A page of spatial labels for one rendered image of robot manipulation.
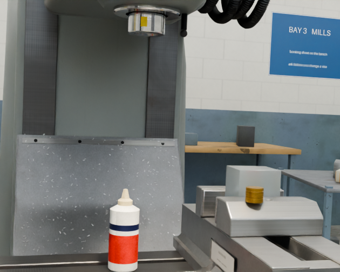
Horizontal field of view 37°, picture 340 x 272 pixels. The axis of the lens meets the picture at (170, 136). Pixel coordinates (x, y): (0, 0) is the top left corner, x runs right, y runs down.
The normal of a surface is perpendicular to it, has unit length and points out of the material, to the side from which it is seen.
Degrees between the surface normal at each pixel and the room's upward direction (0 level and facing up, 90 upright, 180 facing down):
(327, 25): 90
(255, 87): 90
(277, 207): 41
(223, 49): 90
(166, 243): 45
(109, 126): 90
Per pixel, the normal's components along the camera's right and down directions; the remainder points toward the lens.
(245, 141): -0.04, 0.05
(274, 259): 0.04, -1.00
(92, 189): 0.25, -0.40
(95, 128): 0.27, 0.06
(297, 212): 0.18, -0.72
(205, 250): -0.97, -0.03
